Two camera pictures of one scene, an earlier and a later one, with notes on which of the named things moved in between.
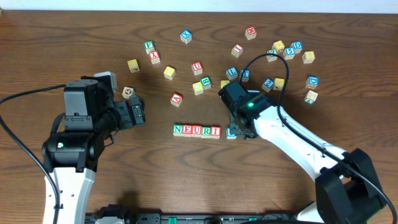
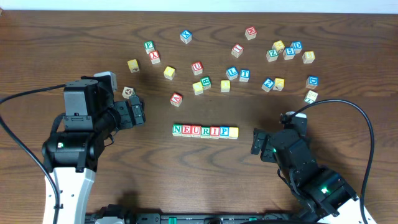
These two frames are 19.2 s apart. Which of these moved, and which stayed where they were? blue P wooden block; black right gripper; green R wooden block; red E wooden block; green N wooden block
Moved: black right gripper; blue P wooden block
Stayed: green N wooden block; red E wooden block; green R wooden block
